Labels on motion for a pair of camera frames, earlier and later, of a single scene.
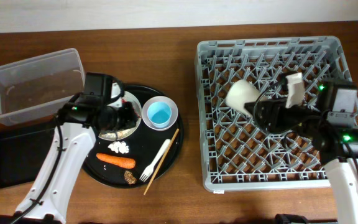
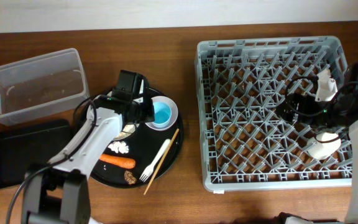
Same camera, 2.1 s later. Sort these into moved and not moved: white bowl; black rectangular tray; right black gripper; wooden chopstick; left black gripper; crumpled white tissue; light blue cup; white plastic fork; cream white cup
Moved: cream white cup; right black gripper; left black gripper
Not moved: light blue cup; wooden chopstick; white bowl; crumpled white tissue; white plastic fork; black rectangular tray
